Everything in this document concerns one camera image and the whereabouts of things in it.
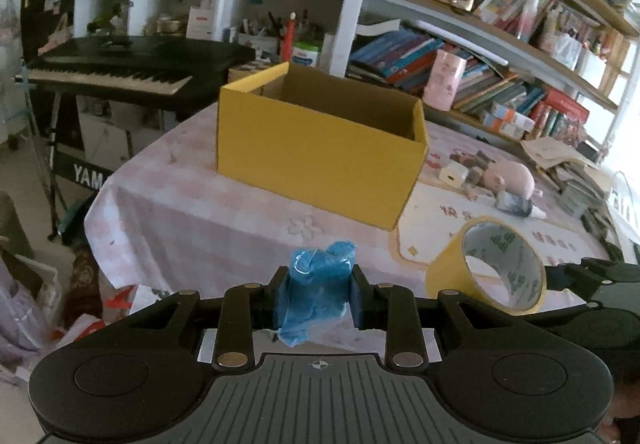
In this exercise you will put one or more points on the white green-lidded canister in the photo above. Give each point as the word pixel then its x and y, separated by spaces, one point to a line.
pixel 306 55

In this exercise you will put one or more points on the black keyboard stand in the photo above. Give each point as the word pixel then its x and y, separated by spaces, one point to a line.
pixel 80 174

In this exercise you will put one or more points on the wooden chessboard box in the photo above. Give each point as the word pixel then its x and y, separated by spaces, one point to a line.
pixel 247 69

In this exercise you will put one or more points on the white red-label box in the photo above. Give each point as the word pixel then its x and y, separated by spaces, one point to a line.
pixel 202 23

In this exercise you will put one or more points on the black electronic keyboard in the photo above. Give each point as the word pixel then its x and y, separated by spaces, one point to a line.
pixel 150 57

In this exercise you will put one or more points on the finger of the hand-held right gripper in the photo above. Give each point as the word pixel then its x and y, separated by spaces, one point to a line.
pixel 575 274

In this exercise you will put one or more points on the person's right hand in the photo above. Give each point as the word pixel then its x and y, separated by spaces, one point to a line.
pixel 629 404

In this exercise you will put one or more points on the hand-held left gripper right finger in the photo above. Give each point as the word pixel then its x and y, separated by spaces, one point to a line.
pixel 359 299

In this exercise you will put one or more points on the desktop with pink chequered cloth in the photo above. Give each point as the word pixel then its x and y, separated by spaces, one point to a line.
pixel 200 214

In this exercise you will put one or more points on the pen holder with pens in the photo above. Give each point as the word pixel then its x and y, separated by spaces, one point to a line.
pixel 257 42

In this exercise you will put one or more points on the pink plush pig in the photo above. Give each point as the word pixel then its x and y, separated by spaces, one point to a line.
pixel 515 177

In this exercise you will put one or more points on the pile of papers and books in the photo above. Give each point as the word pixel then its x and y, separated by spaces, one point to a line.
pixel 570 174

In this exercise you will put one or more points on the grey furry toy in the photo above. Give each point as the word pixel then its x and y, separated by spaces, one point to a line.
pixel 517 204

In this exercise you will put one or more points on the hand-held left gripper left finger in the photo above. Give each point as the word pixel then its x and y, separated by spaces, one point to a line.
pixel 281 296

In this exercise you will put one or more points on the yellow tape roll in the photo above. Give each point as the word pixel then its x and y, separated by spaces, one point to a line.
pixel 445 274

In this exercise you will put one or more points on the row of colourful books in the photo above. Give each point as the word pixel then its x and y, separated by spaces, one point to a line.
pixel 495 89

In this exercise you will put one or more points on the pink cylindrical canister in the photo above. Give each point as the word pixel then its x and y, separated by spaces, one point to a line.
pixel 442 82

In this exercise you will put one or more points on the stack of blue books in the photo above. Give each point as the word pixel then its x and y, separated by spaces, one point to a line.
pixel 395 57

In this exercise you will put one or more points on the yellow cardboard box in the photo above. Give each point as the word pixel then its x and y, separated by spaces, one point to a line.
pixel 300 159

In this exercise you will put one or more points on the white plastic bag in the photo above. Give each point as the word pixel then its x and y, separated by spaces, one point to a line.
pixel 30 299

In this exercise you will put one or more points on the blue plastic bag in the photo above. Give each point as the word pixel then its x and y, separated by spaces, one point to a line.
pixel 320 289

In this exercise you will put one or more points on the red book box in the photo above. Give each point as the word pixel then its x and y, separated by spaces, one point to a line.
pixel 562 114

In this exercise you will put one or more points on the cream printed desk mat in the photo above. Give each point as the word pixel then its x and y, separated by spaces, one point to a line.
pixel 435 204

